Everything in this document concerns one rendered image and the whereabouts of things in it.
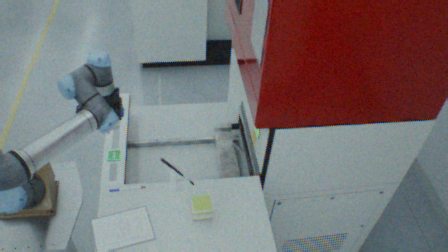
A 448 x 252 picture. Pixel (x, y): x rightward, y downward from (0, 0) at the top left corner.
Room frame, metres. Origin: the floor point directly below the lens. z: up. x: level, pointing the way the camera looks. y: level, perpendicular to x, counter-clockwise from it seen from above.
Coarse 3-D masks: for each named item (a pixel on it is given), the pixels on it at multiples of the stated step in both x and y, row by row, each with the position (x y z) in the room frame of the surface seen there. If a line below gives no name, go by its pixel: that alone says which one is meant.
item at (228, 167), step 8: (224, 144) 1.22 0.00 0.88; (232, 144) 1.22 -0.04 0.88; (216, 152) 1.19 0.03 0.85; (224, 152) 1.17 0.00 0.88; (232, 152) 1.17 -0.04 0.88; (224, 160) 1.12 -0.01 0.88; (232, 160) 1.13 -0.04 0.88; (224, 168) 1.08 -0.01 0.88; (232, 168) 1.08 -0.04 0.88; (224, 176) 1.03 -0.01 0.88; (232, 176) 1.04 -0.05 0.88
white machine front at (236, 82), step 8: (232, 48) 1.74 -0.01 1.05; (232, 56) 1.74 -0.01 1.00; (232, 64) 1.72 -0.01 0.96; (232, 72) 1.70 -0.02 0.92; (232, 80) 1.69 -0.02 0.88; (240, 80) 1.49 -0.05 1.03; (232, 88) 1.67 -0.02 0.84; (240, 88) 1.48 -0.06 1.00; (240, 96) 1.46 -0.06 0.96; (240, 104) 1.45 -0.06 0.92; (248, 104) 1.29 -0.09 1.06; (248, 112) 1.28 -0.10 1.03; (248, 120) 1.26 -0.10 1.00; (264, 128) 1.03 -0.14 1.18; (272, 128) 0.99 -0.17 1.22; (256, 136) 1.11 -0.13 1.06; (264, 136) 1.01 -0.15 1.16; (272, 136) 0.99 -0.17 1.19; (256, 144) 1.09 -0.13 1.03; (264, 144) 1.00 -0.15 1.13; (256, 152) 1.07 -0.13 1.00; (264, 152) 0.98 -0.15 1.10; (264, 160) 0.98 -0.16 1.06; (264, 168) 0.98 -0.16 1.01; (264, 176) 0.99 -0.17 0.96
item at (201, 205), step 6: (192, 198) 0.80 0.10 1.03; (198, 198) 0.80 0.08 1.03; (204, 198) 0.81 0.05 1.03; (210, 198) 0.81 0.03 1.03; (192, 204) 0.78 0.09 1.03; (198, 204) 0.78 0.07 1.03; (204, 204) 0.78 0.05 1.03; (210, 204) 0.78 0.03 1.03; (192, 210) 0.75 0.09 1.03; (198, 210) 0.75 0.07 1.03; (204, 210) 0.76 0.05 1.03; (210, 210) 0.76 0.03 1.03; (192, 216) 0.76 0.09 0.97; (198, 216) 0.75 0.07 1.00; (204, 216) 0.75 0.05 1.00; (210, 216) 0.76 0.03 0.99
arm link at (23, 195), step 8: (24, 184) 0.77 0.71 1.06; (0, 192) 0.69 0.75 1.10; (8, 192) 0.70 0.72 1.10; (16, 192) 0.71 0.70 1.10; (24, 192) 0.73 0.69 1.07; (32, 192) 0.78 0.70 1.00; (0, 200) 0.68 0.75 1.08; (8, 200) 0.68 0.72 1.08; (16, 200) 0.69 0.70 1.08; (24, 200) 0.71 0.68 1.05; (0, 208) 0.66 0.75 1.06; (8, 208) 0.66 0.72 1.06; (16, 208) 0.67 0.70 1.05
